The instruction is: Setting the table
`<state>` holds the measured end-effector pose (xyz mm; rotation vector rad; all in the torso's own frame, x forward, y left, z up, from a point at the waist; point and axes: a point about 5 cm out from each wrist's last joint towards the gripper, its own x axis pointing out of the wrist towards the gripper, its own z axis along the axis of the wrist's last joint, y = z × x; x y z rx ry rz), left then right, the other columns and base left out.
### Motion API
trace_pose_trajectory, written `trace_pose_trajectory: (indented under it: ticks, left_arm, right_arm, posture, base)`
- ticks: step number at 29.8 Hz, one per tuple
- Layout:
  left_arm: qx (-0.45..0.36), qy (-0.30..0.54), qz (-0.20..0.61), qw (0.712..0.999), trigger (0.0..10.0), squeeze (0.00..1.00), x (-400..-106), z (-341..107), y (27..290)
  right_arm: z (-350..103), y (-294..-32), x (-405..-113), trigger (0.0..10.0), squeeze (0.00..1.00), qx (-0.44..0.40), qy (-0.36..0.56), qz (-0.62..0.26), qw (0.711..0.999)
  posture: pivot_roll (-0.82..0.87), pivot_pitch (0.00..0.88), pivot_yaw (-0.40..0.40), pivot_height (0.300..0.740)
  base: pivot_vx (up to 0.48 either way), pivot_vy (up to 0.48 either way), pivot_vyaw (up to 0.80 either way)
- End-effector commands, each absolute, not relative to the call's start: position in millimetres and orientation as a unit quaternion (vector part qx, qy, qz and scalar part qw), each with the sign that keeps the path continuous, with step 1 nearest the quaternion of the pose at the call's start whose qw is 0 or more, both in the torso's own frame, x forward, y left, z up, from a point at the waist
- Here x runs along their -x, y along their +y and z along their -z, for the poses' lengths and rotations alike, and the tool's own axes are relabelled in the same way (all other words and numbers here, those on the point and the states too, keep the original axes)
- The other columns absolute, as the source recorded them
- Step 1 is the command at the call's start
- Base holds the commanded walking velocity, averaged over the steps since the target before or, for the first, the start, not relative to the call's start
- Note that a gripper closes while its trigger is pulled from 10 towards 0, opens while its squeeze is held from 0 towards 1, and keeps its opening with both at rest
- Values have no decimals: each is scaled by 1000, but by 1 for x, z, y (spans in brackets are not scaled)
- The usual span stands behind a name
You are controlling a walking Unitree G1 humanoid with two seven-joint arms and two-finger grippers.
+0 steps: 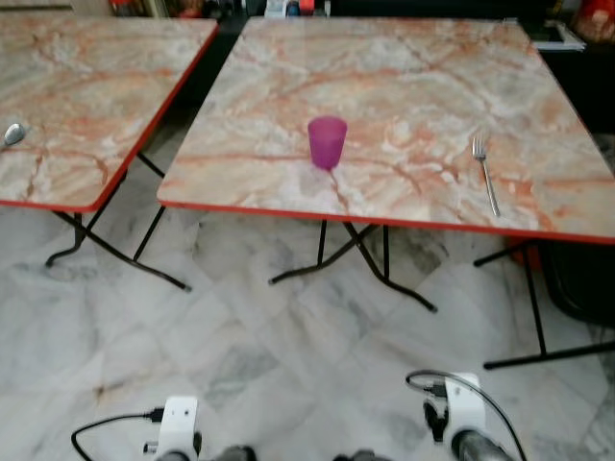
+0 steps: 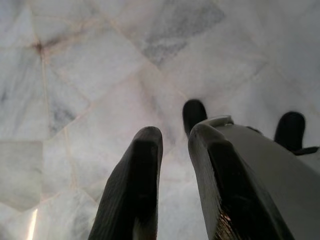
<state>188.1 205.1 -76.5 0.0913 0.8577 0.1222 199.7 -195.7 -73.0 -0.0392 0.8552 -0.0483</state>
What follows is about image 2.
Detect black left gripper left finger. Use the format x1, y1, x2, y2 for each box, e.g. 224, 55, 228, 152
87, 126, 164, 240

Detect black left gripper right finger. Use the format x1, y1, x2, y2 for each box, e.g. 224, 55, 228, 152
187, 123, 295, 240

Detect grey black robot right leg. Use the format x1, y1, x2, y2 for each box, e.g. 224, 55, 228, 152
273, 111, 320, 156

